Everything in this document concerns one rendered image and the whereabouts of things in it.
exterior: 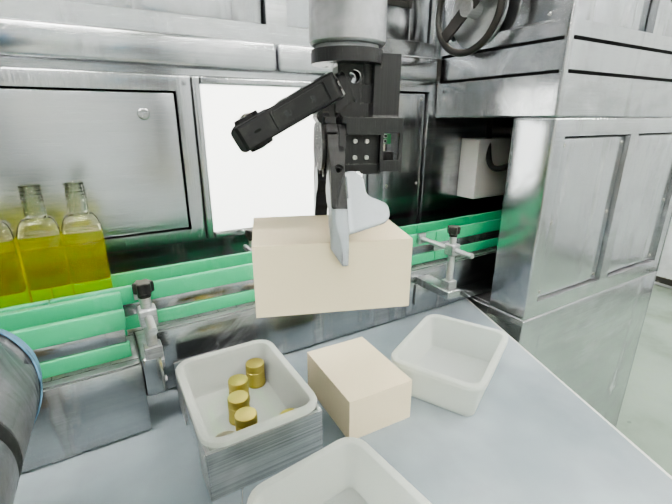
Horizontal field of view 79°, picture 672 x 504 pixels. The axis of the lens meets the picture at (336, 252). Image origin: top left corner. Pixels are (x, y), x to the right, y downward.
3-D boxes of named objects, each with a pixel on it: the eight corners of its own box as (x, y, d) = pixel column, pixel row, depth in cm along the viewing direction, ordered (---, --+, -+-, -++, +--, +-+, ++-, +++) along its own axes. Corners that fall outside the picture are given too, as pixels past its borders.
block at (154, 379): (162, 362, 74) (156, 328, 72) (171, 390, 67) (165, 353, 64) (140, 368, 73) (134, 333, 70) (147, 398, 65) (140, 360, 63)
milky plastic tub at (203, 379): (270, 374, 81) (267, 335, 78) (324, 449, 63) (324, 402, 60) (178, 404, 72) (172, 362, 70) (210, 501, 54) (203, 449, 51)
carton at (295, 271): (408, 305, 43) (412, 238, 41) (256, 318, 41) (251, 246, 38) (378, 267, 55) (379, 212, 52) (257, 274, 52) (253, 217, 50)
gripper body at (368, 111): (401, 178, 41) (409, 47, 37) (317, 180, 40) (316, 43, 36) (380, 169, 48) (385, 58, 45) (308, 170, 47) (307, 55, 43)
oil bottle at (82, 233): (118, 317, 77) (97, 206, 70) (121, 330, 72) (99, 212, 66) (84, 325, 74) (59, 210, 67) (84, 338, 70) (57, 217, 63)
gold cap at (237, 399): (254, 421, 66) (252, 399, 65) (232, 429, 64) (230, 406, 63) (246, 408, 69) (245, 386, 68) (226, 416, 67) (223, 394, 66)
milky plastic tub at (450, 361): (505, 368, 86) (511, 332, 83) (477, 435, 68) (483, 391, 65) (427, 345, 95) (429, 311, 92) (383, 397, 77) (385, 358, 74)
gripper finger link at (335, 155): (351, 202, 37) (341, 117, 39) (334, 202, 36) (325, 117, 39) (342, 220, 41) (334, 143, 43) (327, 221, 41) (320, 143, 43)
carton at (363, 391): (361, 368, 83) (362, 336, 81) (409, 417, 70) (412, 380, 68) (307, 386, 78) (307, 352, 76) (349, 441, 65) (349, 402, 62)
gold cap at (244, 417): (262, 439, 62) (260, 416, 61) (239, 448, 61) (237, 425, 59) (254, 425, 65) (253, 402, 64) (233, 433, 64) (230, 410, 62)
